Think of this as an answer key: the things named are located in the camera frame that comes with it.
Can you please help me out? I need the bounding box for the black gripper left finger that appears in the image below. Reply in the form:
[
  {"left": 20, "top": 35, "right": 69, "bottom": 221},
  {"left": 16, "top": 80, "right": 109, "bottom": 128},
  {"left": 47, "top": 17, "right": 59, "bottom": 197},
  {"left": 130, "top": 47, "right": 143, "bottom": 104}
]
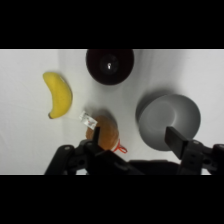
[{"left": 92, "top": 125, "right": 102, "bottom": 153}]

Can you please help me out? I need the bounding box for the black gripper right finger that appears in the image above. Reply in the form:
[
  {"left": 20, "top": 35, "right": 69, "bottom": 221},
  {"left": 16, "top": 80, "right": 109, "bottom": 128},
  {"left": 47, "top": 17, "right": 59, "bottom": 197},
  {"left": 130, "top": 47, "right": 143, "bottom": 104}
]
[{"left": 164, "top": 125, "right": 205, "bottom": 175}]

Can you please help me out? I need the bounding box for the brown paper cup white print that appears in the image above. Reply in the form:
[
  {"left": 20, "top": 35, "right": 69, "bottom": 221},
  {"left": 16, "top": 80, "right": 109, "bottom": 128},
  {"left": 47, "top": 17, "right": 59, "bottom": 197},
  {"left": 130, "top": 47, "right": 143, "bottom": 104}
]
[{"left": 85, "top": 49, "right": 136, "bottom": 86}]

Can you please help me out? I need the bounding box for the grey bowl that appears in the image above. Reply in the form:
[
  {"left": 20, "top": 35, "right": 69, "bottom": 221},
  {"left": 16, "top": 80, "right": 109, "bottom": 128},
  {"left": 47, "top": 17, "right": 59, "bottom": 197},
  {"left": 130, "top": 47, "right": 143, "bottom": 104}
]
[{"left": 135, "top": 93, "right": 202, "bottom": 152}]

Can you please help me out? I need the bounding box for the yellow banana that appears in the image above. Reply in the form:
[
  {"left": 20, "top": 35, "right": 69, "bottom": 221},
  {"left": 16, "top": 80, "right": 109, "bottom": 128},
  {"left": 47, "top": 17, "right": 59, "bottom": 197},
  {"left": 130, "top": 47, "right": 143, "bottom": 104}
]
[{"left": 42, "top": 71, "right": 74, "bottom": 120}]

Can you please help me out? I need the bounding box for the brown toy bread red string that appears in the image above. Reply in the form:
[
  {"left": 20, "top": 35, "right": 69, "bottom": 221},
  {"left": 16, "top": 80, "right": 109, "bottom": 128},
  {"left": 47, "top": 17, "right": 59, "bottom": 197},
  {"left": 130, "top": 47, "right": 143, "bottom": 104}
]
[{"left": 78, "top": 111, "right": 129, "bottom": 155}]

